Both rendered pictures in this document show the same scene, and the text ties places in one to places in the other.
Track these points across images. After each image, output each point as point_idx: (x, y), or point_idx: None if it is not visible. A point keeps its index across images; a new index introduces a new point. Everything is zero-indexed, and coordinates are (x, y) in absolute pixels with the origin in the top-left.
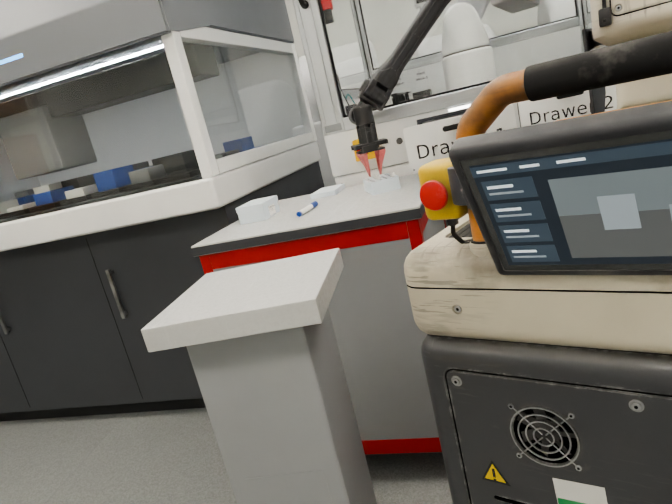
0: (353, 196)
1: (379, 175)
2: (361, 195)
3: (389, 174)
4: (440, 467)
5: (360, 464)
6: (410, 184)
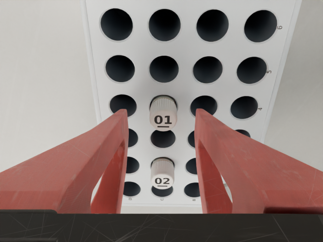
0: (25, 59)
1: (167, 187)
2: (68, 91)
3: (262, 90)
4: None
5: None
6: (298, 132)
